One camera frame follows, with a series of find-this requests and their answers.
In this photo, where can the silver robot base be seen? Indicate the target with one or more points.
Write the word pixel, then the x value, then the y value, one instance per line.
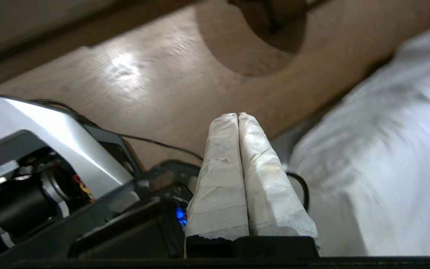
pixel 50 127

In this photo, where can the white bed sheet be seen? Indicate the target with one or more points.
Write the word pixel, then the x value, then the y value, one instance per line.
pixel 386 149

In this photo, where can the right gripper white taped right finger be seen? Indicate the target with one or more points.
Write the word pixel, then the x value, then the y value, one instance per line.
pixel 271 194

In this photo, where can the right gripper white taped left finger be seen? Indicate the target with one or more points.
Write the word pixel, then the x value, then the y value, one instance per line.
pixel 220 179

